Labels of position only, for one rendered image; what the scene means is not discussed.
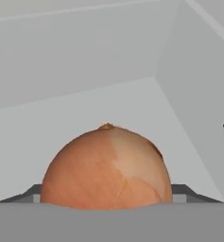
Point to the brown onion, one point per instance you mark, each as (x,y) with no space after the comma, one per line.
(106,170)

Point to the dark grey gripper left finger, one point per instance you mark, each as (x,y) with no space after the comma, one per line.
(31,193)

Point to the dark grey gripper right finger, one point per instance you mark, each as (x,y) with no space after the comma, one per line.
(183,193)

